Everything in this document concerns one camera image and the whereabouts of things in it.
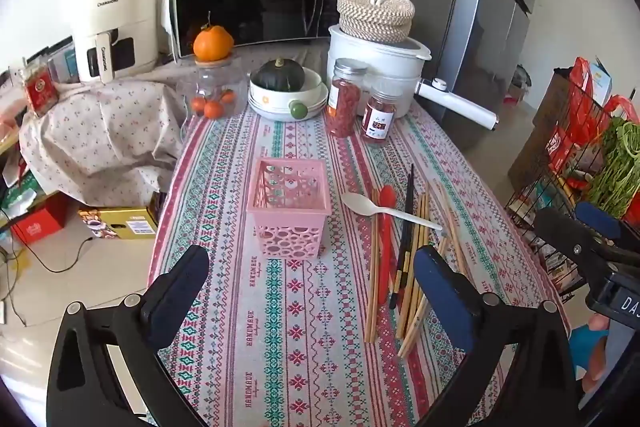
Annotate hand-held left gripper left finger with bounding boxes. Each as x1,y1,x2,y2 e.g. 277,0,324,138
46,245,211,427

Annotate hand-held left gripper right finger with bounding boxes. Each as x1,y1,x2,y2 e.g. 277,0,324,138
412,245,593,427

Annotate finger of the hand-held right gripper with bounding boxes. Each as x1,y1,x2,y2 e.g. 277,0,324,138
575,202,623,240
534,207,640,288

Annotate black chopstick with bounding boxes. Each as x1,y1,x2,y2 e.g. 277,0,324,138
389,173,413,311
397,163,416,293

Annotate bunch of wooden chopsticks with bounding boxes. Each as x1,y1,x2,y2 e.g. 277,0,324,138
364,179,471,358

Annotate red plastic spoon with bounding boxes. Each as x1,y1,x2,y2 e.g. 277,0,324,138
376,185,397,305

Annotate white plastic spoon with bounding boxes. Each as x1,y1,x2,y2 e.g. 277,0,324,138
341,192,444,232

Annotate pink plastic utensil basket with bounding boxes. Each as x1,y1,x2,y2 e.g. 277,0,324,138
246,158,332,261

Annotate person's right hand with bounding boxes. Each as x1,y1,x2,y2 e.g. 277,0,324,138
584,313,612,383

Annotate green leafy vegetables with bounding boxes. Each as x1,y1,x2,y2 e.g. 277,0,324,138
584,117,640,220

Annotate red snack packet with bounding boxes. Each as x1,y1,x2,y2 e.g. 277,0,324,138
547,127,576,172

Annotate brown cardboard sheet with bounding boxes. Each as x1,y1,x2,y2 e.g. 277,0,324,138
507,72,571,208

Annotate yellow cardboard box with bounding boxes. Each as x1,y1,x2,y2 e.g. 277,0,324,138
77,205,160,241

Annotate red plastic bag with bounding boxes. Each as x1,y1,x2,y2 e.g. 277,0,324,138
567,57,598,142
600,94,640,142

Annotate striped patterned tablecloth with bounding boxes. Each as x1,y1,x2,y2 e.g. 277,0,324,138
145,104,571,427

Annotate blue and white carton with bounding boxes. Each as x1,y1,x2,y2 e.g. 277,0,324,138
587,61,615,108

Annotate red gift box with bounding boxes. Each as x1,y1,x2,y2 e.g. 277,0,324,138
9,207,72,244

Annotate white cloth with red flowers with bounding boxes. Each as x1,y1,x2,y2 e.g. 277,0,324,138
20,44,331,208

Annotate green box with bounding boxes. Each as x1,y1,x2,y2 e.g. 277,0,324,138
0,174,40,218

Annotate short jar with red label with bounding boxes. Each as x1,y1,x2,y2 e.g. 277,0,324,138
361,88,404,148

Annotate white bowl with green knob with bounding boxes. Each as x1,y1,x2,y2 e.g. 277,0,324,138
248,67,329,122

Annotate glass jar with cork lid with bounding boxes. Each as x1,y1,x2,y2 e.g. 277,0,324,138
189,56,245,120

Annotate tall jar of red berries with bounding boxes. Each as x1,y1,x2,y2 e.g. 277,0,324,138
324,58,369,138

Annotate red tin canister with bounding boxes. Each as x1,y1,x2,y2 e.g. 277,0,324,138
23,66,59,116

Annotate dark green squash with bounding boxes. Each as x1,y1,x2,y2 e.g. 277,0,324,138
255,58,306,92

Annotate large orange tangerine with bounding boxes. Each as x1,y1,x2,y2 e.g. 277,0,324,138
192,11,235,62

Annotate cream air fryer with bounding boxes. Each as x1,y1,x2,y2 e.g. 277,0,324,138
70,0,160,84

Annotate black wire rack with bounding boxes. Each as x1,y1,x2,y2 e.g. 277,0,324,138
504,68,640,305

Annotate black floor cable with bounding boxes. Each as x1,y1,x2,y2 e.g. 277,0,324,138
0,234,96,325

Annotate white electric pot with handle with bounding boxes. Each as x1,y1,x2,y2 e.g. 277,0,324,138
327,24,500,131

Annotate woven rope basket with lid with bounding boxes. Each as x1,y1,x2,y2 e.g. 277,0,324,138
336,0,416,44

